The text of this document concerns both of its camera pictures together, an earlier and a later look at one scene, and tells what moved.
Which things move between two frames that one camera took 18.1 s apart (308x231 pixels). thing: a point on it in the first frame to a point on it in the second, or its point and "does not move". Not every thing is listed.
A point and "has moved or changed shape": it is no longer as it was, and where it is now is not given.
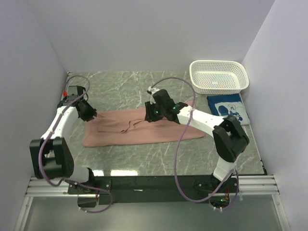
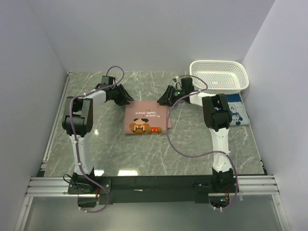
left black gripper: x=92 y=112 to x=124 y=96
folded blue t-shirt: x=225 y=105 does not move
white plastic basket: x=218 y=77 does not move
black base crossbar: x=128 y=190 does not move
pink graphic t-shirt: x=124 y=126 has moved or changed shape
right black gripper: x=150 y=117 to x=167 y=99
